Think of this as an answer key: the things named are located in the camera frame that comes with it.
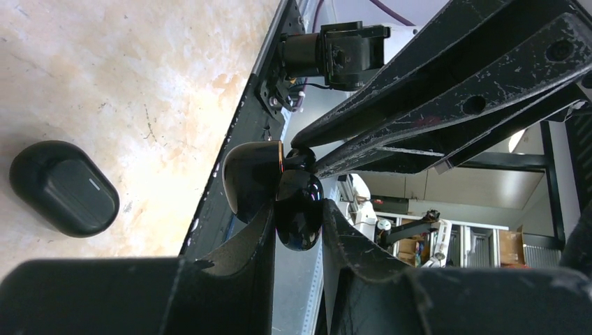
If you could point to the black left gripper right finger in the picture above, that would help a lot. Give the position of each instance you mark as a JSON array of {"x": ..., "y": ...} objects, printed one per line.
[{"x": 368, "y": 291}]

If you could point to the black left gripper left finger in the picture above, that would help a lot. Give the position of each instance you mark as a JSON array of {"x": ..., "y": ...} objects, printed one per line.
[{"x": 228, "y": 291}]

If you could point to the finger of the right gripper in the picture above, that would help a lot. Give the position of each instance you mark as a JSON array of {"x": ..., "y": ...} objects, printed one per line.
[
  {"x": 462, "y": 39},
  {"x": 552, "y": 58}
]

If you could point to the black earbuds charging case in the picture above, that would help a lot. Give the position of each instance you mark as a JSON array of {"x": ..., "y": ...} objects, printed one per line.
[{"x": 60, "y": 182}]

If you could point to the earbuds case base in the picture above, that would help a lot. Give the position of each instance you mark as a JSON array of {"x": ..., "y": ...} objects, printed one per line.
[{"x": 277, "y": 194}]

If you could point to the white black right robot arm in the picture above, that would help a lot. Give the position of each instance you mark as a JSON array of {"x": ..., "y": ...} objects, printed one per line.
[{"x": 347, "y": 54}]

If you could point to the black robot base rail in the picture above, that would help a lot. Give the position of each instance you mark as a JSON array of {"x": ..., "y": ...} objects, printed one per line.
[{"x": 253, "y": 121}]

